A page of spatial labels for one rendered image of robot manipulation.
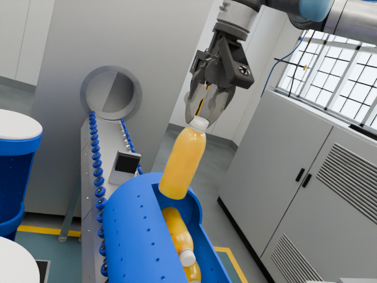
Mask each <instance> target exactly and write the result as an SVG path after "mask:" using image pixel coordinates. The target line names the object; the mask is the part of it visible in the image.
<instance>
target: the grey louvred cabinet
mask: <svg viewBox="0 0 377 283"><path fill-rule="evenodd" d="M348 126H349V124H346V123H344V122H342V121H340V120H338V119H336V118H334V117H332V116H330V115H327V114H325V113H323V112H321V111H318V110H316V109H314V108H312V107H310V106H308V105H306V104H304V103H302V102H299V101H296V100H294V99H291V98H288V97H286V96H283V95H281V94H278V93H275V92H273V91H270V90H267V89H266V90H265V91H264V92H263V94H262V97H261V99H260V101H259V104H258V106H257V108H256V110H255V112H254V114H253V116H252V119H251V121H250V123H249V125H248V127H247V129H246V132H245V134H244V136H243V138H242V140H241V142H240V144H239V147H238V149H237V151H236V154H235V156H234V158H233V160H232V162H231V164H230V166H229V169H228V171H227V173H226V175H225V177H224V179H223V182H222V184H221V186H220V188H219V190H218V195H219V197H218V199H217V201H218V203H219V205H220V206H221V208H222V210H223V211H224V212H225V214H226V216H227V217H228V219H229V221H230V222H231V224H232V226H233V227H234V228H235V230H236V232H237V233H238V235H239V237H240V238H241V240H242V241H243V243H244V245H245V246H246V248H247V250H248V251H249V253H250V254H251V256H252V257H253V259H254V261H255V262H256V264H257V266H258V267H259V269H260V270H261V272H262V274H263V275H264V277H265V278H266V280H267V282H268V283H304V282H305V281H322V282H337V280H338V279H339V278H357V279H377V141H376V140H374V139H372V138H370V137H368V136H366V135H364V134H362V133H360V132H358V131H356V130H354V129H352V128H350V127H348Z"/></svg>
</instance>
